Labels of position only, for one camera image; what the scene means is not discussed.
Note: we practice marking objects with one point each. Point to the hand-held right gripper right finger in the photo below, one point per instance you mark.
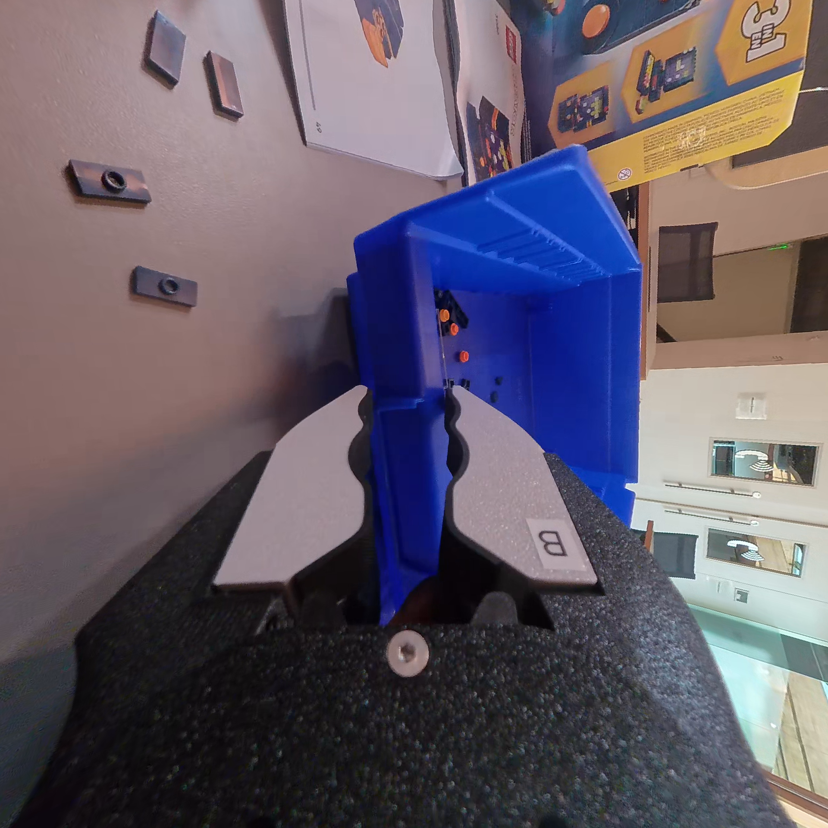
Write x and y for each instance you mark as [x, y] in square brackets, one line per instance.
[511, 498]

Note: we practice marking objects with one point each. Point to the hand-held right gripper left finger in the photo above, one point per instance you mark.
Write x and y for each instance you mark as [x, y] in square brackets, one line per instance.
[304, 504]

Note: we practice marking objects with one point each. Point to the blue plastic bin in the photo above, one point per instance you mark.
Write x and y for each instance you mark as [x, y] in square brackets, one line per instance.
[569, 362]

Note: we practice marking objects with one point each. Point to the pile of small toy pieces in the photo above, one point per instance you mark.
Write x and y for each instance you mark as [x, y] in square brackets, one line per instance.
[453, 330]

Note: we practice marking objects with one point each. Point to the dark toy plate with stud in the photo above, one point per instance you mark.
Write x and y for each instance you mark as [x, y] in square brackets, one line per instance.
[87, 178]
[147, 283]

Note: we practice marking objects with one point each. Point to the black mesh chair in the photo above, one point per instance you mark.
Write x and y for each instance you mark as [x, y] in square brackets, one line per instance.
[685, 262]

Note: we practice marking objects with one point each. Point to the open instruction booklet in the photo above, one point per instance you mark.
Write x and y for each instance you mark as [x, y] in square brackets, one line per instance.
[362, 97]

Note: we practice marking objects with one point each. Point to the dark square toy tile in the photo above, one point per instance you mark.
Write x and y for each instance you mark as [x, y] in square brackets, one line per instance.
[224, 84]
[165, 48]

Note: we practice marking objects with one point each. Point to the blue toy set box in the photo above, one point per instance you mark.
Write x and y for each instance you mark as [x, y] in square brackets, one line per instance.
[666, 84]

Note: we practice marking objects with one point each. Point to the framed wall sign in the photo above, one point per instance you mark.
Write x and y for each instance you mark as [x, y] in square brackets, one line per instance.
[753, 551]
[763, 462]

